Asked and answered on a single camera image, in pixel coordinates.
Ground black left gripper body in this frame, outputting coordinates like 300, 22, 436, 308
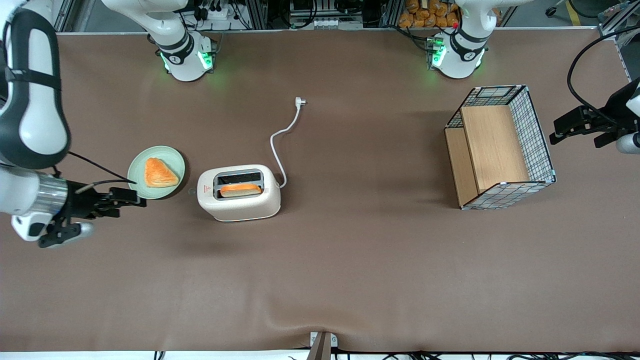
581, 79, 640, 133

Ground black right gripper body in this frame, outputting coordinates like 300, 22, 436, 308
64, 180, 115, 222

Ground white two-slot toaster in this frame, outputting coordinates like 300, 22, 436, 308
196, 164, 282, 222

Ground triangular golden pastry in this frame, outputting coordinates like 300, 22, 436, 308
144, 157, 180, 189

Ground pale green plate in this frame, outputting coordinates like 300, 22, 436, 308
127, 145, 186, 200

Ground wooden shelf board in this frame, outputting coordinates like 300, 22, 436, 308
444, 104, 532, 207

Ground toast slice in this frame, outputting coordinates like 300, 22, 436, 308
219, 183, 262, 198

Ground bag of orange bread rolls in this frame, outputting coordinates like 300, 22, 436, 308
398, 0, 461, 29

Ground white power strip with plugs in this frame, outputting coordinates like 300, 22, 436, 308
197, 2, 240, 23

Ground long white power strip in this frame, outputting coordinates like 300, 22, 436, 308
289, 18, 364, 30

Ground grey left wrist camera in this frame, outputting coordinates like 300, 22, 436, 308
616, 131, 640, 155

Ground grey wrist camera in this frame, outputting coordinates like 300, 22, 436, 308
11, 214, 96, 249
616, 131, 640, 155

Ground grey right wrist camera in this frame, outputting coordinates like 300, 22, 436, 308
11, 214, 96, 249

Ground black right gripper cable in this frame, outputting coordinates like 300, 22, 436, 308
52, 150, 137, 193

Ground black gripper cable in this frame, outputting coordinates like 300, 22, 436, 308
52, 150, 137, 193
566, 25, 640, 130

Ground wire basket with checked liner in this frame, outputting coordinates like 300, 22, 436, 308
444, 84, 557, 211

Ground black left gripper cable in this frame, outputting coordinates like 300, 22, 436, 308
566, 25, 640, 130

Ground aluminium frame profile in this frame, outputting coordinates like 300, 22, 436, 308
597, 0, 640, 37
50, 0, 96, 34

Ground white toaster power cable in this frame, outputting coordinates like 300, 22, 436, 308
270, 97, 307, 190

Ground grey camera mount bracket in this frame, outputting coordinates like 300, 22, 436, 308
308, 331, 339, 360

